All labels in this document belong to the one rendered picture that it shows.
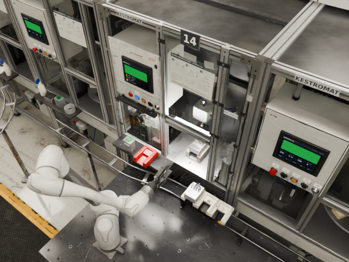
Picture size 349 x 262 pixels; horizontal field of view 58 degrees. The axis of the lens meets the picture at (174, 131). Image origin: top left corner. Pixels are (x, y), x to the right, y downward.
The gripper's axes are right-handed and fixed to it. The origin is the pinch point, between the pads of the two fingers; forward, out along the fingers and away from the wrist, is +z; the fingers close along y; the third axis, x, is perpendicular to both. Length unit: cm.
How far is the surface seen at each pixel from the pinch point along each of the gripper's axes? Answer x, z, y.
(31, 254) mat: 95, -84, -111
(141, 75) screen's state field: 34, 18, 53
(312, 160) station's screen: -79, 18, 48
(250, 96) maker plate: -38, 21, 68
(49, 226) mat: 104, -57, -111
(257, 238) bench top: -69, 14, -45
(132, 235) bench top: 6, -37, -44
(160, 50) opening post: 21, 23, 74
